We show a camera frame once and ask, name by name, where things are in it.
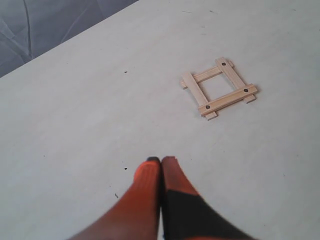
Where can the grey fabric backdrop curtain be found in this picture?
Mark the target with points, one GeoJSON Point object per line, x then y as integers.
{"type": "Point", "coordinates": [29, 28]}

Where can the plain wooden stick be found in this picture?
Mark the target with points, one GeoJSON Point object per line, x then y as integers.
{"type": "Point", "coordinates": [196, 91]}

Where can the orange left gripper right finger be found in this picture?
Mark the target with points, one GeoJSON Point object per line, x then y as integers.
{"type": "Point", "coordinates": [186, 215]}

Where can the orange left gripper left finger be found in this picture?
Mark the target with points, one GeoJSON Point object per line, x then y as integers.
{"type": "Point", "coordinates": [135, 216]}

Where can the horizontal wooden stick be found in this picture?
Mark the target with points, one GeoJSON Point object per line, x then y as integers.
{"type": "Point", "coordinates": [205, 75]}

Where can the wooden stick with two holes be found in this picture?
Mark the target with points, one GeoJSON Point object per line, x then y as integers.
{"type": "Point", "coordinates": [231, 74]}

